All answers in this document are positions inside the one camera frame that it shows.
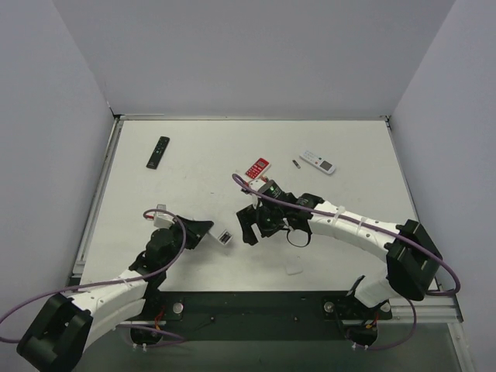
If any white grey remote control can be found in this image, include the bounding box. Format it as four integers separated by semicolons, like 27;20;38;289
208;225;233;246

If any white battery cover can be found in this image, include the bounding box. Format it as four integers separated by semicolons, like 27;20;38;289
285;263;303;276

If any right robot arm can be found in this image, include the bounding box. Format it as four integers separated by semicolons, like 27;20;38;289
236;180;442;308

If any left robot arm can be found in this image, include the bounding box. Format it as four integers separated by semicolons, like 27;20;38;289
16;216;214;371

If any red and white remote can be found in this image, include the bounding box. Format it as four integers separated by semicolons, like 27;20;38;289
243;157;271;181

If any white remote with orange button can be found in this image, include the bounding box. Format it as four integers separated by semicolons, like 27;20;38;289
299;150;336;175

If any black slim remote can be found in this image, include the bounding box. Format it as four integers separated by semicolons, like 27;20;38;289
146;136;171;170

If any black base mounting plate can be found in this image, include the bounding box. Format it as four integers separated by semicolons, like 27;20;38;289
135;291;392;341

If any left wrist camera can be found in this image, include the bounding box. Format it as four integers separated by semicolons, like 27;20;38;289
153;204;174;229

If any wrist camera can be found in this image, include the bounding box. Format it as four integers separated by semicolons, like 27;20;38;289
243;179;266;208
153;204;174;229

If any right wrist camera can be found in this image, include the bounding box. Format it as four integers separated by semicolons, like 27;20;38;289
243;179;266;208

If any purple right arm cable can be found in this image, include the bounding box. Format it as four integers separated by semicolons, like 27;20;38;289
231;173;462;295

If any aluminium frame rail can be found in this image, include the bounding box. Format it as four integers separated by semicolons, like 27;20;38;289
389;296;463;324

